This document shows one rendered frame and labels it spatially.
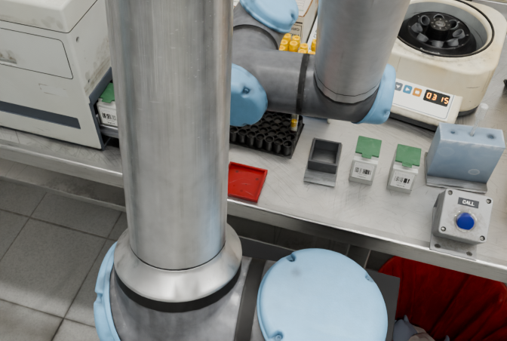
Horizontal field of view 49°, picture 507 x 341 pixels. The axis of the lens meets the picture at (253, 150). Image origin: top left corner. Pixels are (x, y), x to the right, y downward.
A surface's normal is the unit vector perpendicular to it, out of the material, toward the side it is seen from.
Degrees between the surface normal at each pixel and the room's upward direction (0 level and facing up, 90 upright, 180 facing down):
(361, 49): 117
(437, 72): 90
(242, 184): 0
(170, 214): 76
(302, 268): 8
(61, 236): 0
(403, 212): 0
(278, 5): 30
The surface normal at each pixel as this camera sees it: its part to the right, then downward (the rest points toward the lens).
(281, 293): 0.13, -0.60
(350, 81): -0.11, 0.96
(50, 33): -0.28, 0.71
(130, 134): -0.63, 0.41
